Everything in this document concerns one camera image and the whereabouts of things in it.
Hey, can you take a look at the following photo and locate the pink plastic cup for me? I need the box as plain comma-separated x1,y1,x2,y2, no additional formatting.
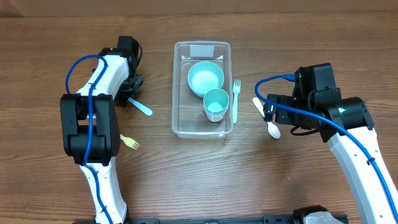
206,113,224,123

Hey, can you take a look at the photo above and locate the yellow plastic fork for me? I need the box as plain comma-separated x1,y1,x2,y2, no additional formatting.
120,134,139,150

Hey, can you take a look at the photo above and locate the light blue plastic fork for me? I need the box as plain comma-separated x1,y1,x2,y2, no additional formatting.
128,98,153,116

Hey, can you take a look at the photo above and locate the green plastic bowl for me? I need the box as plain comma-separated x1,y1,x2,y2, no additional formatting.
187,61,224,97

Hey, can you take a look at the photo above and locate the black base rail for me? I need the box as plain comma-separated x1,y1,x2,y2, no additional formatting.
124,205,349,224

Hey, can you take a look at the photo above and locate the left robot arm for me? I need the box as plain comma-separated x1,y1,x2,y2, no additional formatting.
60,36,144,223

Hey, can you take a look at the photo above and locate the clear plastic container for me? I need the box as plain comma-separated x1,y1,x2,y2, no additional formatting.
172,40,233,139

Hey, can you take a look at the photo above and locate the pink plastic spoon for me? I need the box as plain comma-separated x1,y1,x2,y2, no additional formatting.
252,97,280,139

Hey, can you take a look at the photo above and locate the green plastic cup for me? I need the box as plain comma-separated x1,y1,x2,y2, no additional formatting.
203,88,229,113

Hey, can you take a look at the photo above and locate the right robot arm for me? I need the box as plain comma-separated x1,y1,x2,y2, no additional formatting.
254,63,397,223

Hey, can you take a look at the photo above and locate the green plastic fork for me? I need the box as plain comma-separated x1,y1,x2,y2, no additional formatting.
233,80,241,124

